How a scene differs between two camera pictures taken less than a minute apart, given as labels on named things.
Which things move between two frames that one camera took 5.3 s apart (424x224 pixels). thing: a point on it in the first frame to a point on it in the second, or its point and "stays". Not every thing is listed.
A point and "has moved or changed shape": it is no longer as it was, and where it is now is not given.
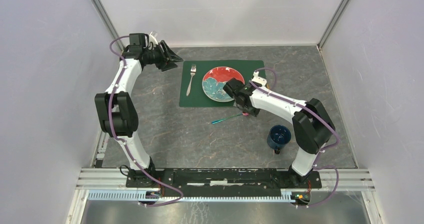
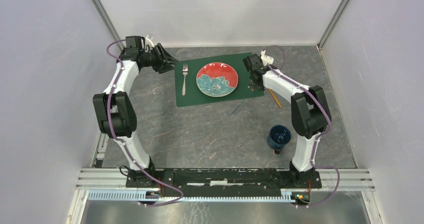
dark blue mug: x=278 y=136 stays
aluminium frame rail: x=115 y=179 stays
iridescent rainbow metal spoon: x=243 y=113 has moved or changed shape
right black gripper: x=254 y=111 to x=259 y=87
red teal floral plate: x=214 y=80 has moved or changed shape
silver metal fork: x=193 y=71 to x=185 y=69
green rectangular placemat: x=192 y=72 has moved or changed shape
